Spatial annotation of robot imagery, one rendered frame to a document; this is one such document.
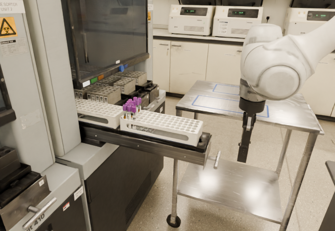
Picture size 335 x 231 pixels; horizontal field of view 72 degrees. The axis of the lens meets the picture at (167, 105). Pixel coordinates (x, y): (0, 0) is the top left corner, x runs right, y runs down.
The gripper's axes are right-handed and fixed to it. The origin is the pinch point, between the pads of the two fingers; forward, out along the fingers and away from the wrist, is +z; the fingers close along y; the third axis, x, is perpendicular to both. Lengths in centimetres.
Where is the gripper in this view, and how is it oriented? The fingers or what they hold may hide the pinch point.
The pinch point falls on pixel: (243, 152)
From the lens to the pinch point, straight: 84.1
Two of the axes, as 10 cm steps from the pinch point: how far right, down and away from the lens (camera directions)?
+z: -0.2, 9.2, 4.0
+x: 9.4, 1.5, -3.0
